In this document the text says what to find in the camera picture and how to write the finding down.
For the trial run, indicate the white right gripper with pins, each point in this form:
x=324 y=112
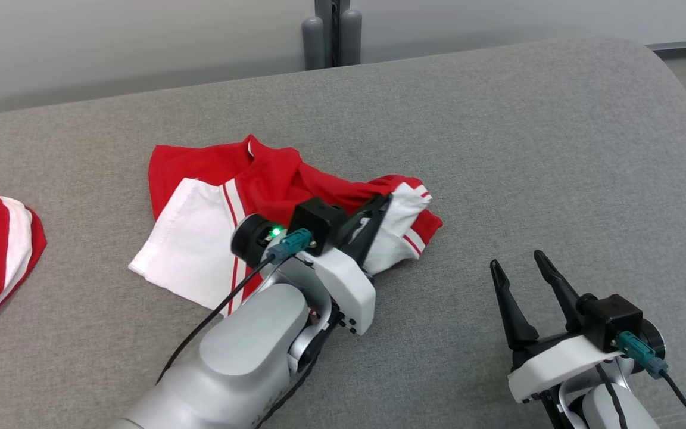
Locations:
x=557 y=363

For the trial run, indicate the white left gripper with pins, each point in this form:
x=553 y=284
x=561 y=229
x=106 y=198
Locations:
x=346 y=286

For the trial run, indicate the red and white jersey garment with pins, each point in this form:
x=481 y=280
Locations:
x=271 y=173

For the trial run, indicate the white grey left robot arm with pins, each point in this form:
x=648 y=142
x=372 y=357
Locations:
x=242 y=345

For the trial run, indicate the black round left wrist cap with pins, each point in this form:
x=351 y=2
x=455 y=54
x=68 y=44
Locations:
x=250 y=238

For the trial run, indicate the black round wrist cap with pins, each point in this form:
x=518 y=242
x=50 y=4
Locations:
x=654 y=342
x=250 y=238

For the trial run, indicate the black round right wrist cap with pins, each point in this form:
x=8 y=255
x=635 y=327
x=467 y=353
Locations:
x=654 y=342

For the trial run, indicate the grey fabric sofa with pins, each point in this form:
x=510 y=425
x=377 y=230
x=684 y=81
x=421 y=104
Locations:
x=527 y=149

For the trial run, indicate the grey rounded cylinder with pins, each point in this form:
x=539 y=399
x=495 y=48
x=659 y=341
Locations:
x=352 y=36
x=312 y=44

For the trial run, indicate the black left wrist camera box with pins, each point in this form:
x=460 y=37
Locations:
x=316 y=223

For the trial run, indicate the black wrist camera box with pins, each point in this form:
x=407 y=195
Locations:
x=316 y=223
x=611 y=319

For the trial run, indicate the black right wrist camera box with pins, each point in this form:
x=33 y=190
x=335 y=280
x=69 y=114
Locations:
x=611 y=319

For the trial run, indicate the teal left camera connector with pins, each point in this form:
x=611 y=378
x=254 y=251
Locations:
x=292 y=243

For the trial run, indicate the teal camera connector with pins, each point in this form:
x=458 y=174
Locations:
x=292 y=243
x=641 y=353

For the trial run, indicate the teal right camera connector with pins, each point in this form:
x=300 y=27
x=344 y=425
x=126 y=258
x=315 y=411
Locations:
x=641 y=353

